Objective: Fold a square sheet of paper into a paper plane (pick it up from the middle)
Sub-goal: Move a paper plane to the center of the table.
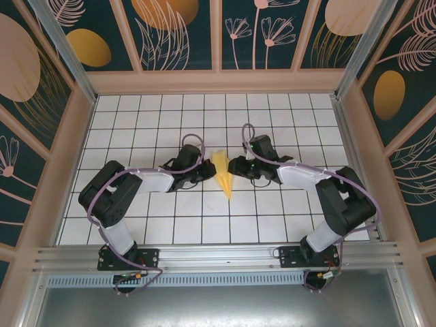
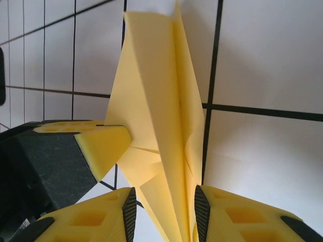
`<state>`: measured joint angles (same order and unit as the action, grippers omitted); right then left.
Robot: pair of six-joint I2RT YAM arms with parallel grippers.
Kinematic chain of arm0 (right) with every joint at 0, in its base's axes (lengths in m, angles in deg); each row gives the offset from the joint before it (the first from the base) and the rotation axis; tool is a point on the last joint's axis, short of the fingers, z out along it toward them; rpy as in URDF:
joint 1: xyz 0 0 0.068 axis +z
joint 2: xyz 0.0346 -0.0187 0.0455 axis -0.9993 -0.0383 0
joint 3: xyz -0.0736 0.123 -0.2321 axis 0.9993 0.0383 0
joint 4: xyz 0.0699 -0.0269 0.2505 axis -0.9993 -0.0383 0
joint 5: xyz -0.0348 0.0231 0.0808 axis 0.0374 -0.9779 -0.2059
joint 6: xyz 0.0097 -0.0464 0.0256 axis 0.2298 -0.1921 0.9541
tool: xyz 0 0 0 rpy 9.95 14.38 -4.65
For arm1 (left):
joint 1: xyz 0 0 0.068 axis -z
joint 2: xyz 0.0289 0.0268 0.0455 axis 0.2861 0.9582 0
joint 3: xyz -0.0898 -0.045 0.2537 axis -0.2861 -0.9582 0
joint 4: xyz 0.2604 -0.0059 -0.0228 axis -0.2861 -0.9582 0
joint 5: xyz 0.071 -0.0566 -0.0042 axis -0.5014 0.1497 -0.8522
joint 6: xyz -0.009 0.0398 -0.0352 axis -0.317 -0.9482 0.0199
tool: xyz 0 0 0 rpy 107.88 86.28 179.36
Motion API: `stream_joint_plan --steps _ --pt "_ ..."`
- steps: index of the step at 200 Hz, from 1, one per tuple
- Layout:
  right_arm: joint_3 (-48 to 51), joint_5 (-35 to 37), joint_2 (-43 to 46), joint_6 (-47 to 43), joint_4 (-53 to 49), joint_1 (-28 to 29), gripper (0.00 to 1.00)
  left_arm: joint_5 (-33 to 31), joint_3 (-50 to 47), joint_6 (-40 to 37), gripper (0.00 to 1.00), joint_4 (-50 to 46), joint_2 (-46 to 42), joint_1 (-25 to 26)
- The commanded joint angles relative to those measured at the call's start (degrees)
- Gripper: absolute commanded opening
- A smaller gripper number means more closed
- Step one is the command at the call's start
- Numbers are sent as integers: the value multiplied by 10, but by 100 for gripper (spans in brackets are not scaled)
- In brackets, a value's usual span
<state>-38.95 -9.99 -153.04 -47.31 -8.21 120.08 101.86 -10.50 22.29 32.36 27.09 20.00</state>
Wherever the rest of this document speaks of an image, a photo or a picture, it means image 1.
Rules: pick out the long aluminium mounting rail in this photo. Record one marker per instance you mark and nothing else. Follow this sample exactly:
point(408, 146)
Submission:
point(218, 255)

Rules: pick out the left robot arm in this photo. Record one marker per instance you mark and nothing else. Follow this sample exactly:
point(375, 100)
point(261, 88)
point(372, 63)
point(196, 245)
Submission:
point(117, 235)

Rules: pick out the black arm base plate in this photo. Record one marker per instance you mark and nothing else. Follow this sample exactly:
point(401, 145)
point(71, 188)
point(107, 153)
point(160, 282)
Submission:
point(150, 257)
point(289, 257)

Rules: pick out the grey metal panel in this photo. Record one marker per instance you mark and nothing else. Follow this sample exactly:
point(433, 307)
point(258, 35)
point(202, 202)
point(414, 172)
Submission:
point(218, 306)

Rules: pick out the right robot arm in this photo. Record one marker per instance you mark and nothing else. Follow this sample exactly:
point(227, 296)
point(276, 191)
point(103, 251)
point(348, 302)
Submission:
point(323, 235)

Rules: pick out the aluminium frame post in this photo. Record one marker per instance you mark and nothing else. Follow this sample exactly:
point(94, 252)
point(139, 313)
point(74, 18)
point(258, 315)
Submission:
point(67, 51)
point(359, 51)

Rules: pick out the yellow cloth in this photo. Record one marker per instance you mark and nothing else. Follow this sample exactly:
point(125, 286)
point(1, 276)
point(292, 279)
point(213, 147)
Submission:
point(223, 170)

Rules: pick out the aluminium side rail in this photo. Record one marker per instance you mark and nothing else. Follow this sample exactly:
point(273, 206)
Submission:
point(347, 136)

